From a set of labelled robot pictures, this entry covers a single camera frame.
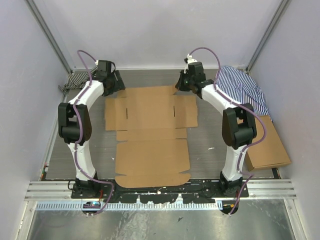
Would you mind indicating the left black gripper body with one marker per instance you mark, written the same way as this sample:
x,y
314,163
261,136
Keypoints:
x,y
112,88

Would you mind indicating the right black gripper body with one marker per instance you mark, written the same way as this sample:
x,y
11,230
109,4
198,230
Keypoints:
x,y
189,81

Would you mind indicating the brown cardboard box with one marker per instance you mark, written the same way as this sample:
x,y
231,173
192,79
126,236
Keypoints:
x,y
151,126
268,154

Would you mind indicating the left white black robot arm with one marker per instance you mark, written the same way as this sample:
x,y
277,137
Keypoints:
x,y
75,128

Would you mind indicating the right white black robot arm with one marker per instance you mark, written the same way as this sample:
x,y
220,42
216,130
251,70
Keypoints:
x,y
238,127

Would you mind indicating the folded brown cardboard box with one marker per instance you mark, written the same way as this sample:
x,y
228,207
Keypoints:
x,y
268,154

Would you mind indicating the black white striped cloth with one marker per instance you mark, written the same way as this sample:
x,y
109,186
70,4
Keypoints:
x,y
75,81

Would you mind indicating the blue white striped cloth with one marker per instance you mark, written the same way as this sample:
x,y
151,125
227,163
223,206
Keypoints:
x,y
242,88

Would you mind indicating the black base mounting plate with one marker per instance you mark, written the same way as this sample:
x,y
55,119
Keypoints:
x,y
194,191

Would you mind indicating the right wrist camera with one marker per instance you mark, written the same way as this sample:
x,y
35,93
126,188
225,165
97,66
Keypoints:
x,y
192,66

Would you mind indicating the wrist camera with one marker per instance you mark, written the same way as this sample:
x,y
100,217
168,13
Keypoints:
x,y
105,66
192,66

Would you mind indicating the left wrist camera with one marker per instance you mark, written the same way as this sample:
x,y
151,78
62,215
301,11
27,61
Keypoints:
x,y
105,66

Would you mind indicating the left aluminium corner post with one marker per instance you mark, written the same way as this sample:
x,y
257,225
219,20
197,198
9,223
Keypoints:
x,y
48,34

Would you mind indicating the aluminium corner post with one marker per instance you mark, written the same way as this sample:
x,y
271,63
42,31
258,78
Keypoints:
x,y
281,9
48,34

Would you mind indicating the right aluminium corner post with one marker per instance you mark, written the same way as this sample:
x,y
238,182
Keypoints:
x,y
281,9

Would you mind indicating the aluminium front rail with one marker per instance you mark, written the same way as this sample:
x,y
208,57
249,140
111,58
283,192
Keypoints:
x,y
254,188

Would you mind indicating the white slotted cable duct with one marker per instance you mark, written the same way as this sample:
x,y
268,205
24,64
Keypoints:
x,y
93,206

